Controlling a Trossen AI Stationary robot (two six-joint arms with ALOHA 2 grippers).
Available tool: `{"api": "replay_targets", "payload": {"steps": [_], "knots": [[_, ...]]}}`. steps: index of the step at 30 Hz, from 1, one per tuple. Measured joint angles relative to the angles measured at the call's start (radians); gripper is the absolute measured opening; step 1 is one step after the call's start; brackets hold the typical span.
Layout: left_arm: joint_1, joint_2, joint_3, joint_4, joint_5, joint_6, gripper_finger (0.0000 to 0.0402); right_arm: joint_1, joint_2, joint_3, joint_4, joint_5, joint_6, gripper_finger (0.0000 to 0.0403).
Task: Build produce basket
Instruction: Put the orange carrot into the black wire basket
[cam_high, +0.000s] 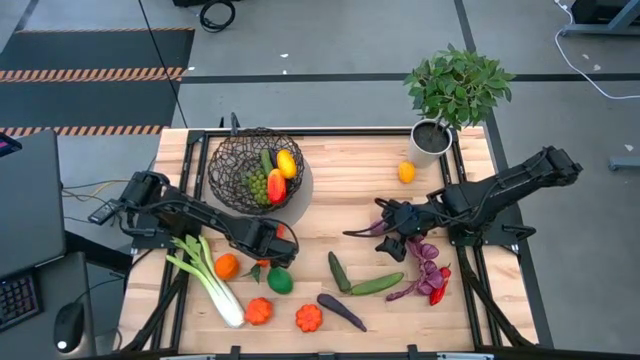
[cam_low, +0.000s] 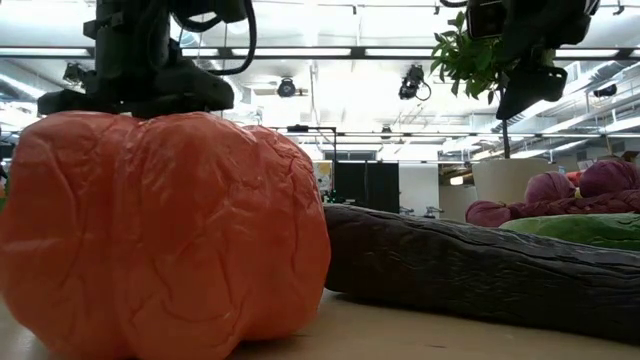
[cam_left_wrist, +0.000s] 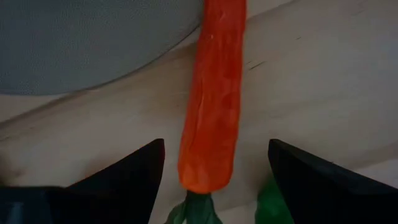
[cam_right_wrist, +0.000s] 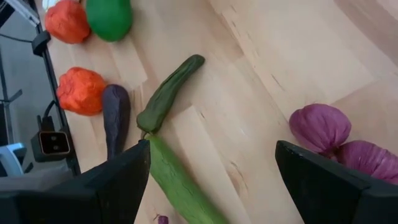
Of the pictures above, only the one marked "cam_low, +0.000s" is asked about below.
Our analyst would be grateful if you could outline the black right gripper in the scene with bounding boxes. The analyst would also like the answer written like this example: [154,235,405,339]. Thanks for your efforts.
[497,0,599,120]

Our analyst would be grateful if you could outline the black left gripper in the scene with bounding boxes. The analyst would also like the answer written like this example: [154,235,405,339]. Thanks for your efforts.
[37,0,235,119]

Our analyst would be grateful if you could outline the light green cucumber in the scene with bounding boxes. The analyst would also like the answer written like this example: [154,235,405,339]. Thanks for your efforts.
[499,212,640,253]

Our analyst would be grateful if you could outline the orange toy pumpkin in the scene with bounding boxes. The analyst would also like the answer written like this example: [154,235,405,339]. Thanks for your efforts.
[0,110,332,360]

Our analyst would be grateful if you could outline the purple eggplant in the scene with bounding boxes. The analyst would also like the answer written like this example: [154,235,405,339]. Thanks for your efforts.
[323,203,640,346]

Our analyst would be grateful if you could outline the white ceiling air vent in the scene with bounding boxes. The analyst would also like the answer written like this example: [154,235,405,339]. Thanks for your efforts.
[559,61,582,87]

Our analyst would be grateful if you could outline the black ceiling spotlight cluster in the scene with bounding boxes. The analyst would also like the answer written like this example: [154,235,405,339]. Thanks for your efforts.
[62,60,97,87]

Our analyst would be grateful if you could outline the green leafy plant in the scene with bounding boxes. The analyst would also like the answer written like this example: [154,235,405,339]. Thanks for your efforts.
[429,10,556,160]

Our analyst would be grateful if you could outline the thin ceiling light track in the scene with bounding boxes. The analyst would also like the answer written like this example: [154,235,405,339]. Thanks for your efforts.
[337,130,640,140]

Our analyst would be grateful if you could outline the white plant pot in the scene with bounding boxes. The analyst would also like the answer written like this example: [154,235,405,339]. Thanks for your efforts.
[471,157,552,206]

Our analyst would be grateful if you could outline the round black ceiling spotlight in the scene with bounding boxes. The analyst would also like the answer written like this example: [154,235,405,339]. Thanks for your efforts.
[276,76,298,99]

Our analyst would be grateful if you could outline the black metal stand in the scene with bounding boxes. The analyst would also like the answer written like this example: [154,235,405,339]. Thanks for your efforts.
[272,123,340,201]

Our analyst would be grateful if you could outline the long ceiling light track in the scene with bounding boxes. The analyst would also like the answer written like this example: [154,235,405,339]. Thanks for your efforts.
[0,45,640,61]

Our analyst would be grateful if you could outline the black partition panels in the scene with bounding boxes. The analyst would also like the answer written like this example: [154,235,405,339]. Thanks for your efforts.
[333,160,401,207]

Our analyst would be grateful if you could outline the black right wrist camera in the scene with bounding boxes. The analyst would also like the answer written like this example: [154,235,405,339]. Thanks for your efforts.
[466,0,507,41]

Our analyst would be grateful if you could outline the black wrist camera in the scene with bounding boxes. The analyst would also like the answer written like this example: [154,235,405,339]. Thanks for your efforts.
[466,0,507,41]
[170,0,249,25]

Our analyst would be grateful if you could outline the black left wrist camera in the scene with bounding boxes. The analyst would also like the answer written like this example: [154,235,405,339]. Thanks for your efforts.
[170,0,249,25]

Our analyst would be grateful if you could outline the black spotlight with cable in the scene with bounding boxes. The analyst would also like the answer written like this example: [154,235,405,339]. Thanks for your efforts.
[397,63,433,102]

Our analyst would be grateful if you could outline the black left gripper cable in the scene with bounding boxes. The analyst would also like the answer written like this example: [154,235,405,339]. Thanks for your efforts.
[172,0,259,77]

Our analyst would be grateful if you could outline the colourful wall poster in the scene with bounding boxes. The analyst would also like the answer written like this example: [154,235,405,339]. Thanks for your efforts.
[313,160,334,195]

